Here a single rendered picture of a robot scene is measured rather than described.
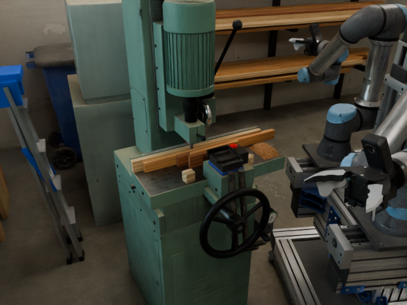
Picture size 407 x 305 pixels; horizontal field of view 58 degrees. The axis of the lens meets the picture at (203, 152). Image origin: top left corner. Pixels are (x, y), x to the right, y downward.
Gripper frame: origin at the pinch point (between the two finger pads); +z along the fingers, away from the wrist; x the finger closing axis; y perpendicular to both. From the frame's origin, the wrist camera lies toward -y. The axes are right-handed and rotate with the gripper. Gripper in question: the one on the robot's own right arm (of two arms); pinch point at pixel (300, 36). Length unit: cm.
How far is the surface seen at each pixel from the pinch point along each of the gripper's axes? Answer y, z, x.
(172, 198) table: 24, -70, -99
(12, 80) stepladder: -10, 7, -147
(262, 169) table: 29, -64, -60
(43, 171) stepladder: 38, 4, -149
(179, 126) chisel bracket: 8, -48, -87
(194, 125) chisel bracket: 6, -55, -83
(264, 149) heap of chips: 24, -58, -55
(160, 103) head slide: 0, -39, -91
